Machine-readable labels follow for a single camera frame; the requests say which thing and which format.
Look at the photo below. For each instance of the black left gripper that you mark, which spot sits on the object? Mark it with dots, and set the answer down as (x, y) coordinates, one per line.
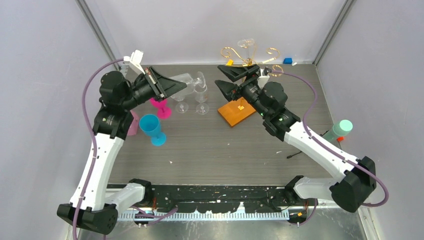
(163, 86)

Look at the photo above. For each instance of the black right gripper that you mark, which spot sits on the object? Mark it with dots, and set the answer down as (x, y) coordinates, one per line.
(232, 92)

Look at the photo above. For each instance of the clear wine glass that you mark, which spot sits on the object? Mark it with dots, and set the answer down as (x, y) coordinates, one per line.
(181, 106)
(201, 96)

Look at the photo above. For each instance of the pink wine glass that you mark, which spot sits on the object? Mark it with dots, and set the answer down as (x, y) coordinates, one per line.
(163, 111)

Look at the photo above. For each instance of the blue wine glass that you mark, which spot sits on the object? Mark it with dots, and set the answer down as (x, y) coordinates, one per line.
(151, 126)

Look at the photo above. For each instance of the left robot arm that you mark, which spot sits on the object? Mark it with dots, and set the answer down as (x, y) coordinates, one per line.
(89, 208)

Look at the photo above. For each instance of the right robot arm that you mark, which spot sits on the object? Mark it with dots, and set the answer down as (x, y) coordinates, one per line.
(352, 179)

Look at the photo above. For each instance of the orange wooden rack base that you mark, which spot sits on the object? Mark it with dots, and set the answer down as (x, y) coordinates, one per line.
(236, 111)

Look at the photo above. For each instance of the small yellow block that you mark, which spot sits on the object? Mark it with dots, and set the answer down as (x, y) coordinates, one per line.
(230, 62)

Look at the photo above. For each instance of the pink wedge stand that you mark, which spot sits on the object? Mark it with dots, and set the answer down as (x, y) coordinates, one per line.
(134, 126)

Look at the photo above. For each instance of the blue cube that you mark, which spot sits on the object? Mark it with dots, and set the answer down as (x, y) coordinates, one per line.
(288, 61)

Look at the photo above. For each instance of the small black tripod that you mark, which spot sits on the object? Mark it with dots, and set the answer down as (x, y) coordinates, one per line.
(292, 155)

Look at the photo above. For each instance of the mint green bottle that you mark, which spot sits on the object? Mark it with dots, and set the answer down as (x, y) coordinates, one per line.
(340, 129)

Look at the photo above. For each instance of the gold wire wine glass rack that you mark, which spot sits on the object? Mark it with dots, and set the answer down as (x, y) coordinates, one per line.
(241, 61)

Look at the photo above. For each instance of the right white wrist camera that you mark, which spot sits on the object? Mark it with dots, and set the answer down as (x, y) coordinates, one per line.
(263, 76)

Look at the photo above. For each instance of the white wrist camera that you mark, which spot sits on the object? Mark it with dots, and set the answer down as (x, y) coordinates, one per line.
(133, 62)
(263, 76)

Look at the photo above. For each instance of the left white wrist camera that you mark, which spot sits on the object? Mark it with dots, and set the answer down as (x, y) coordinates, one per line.
(133, 62)

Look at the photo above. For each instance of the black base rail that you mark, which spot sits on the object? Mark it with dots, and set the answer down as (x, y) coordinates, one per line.
(220, 199)

